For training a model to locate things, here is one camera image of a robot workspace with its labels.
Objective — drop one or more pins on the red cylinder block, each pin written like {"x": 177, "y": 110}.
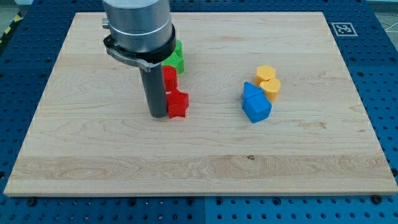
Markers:
{"x": 170, "y": 77}

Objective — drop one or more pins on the yellow heart block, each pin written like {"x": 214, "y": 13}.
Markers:
{"x": 271, "y": 88}

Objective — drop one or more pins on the blue cube block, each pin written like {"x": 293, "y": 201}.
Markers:
{"x": 257, "y": 108}

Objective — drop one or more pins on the blue triangle block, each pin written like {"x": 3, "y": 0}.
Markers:
{"x": 250, "y": 90}

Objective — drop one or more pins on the wooden board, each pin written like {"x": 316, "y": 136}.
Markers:
{"x": 92, "y": 134}

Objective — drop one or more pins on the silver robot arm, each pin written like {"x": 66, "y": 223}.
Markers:
{"x": 142, "y": 35}

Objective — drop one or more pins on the yellow hexagon block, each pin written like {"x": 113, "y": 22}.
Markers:
{"x": 264, "y": 73}

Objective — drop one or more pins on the white fiducial marker tag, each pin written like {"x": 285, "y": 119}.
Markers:
{"x": 344, "y": 29}

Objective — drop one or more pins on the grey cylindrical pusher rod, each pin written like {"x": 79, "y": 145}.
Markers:
{"x": 154, "y": 87}

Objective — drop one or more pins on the black clamp ring mount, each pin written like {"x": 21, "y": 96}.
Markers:
{"x": 142, "y": 60}

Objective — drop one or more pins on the red star block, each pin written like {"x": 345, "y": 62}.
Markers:
{"x": 178, "y": 102}

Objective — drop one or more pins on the green block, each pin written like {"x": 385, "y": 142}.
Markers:
{"x": 176, "y": 59}

